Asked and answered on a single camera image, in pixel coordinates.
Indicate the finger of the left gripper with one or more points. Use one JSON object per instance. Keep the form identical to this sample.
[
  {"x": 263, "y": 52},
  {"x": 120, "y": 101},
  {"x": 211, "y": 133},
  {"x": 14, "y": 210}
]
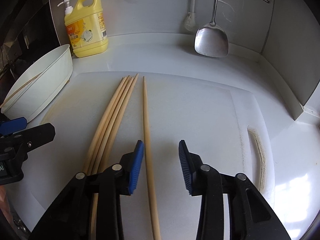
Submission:
[
  {"x": 12, "y": 126},
  {"x": 17, "y": 145}
]

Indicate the wooden chopstick single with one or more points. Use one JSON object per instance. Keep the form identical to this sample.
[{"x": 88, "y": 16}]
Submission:
[{"x": 149, "y": 167}]

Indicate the white bottle brush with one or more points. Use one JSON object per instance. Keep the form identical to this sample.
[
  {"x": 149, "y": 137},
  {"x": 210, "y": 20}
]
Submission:
[{"x": 189, "y": 21}]

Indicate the white plastic cutting board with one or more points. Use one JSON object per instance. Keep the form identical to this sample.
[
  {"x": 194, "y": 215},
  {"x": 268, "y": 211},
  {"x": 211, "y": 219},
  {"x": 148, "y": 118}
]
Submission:
[{"x": 220, "y": 123}]

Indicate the white round basin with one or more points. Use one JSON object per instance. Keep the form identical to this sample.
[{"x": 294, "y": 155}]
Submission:
[{"x": 56, "y": 67}]

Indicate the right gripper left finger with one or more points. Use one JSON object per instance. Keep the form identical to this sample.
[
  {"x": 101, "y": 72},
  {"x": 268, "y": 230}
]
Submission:
[{"x": 70, "y": 214}]

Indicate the steel spatula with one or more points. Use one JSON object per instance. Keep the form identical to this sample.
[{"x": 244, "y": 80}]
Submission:
[{"x": 211, "y": 40}]

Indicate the yellow dish soap bottle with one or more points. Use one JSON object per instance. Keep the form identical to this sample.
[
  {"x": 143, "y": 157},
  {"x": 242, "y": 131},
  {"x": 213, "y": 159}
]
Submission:
[{"x": 85, "y": 27}]

